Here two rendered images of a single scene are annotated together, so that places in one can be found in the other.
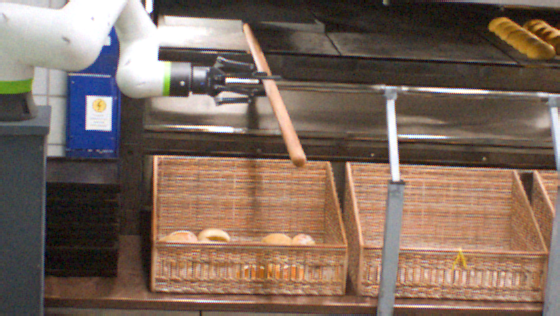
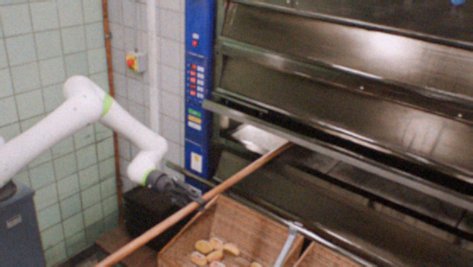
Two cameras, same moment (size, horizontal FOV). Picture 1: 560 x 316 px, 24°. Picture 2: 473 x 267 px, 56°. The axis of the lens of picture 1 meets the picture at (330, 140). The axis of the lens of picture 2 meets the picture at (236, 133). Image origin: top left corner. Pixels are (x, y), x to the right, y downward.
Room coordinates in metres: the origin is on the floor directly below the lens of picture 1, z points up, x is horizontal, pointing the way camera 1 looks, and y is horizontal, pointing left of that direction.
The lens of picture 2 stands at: (2.45, -0.95, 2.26)
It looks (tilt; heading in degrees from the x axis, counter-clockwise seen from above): 27 degrees down; 44
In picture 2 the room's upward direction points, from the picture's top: 4 degrees clockwise
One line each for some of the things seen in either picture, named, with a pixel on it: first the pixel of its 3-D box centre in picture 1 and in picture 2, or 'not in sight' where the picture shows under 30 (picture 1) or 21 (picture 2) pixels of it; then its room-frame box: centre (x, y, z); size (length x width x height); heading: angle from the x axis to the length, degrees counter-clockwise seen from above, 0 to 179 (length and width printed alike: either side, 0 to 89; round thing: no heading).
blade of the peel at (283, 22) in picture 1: (242, 16); not in sight; (4.58, 0.35, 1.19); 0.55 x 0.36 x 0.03; 98
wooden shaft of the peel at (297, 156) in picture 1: (267, 79); (209, 196); (3.47, 0.18, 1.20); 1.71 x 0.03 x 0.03; 8
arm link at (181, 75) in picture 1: (181, 79); (158, 181); (3.38, 0.41, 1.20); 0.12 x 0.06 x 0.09; 8
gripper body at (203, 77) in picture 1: (209, 81); (170, 187); (3.38, 0.33, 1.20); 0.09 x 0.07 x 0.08; 98
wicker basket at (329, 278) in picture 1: (245, 222); (230, 255); (3.67, 0.23, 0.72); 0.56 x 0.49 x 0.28; 99
